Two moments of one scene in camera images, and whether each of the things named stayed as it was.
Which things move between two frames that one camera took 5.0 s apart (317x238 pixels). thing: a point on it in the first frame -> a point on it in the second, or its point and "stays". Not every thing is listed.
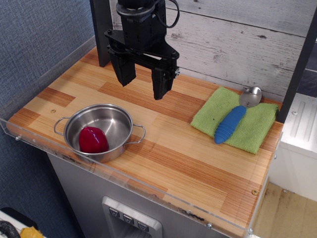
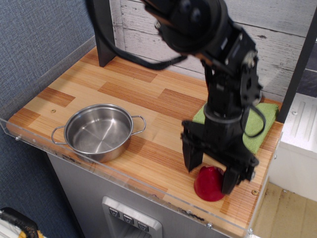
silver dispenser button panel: x=124 y=222 stays
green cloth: x=253 y=129 stays
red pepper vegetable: x=92 y=140 -> x=208 y=183
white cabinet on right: x=294 y=165 stays
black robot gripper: x=144 y=34 -> x=221 y=137
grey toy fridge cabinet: x=106 y=205 stays
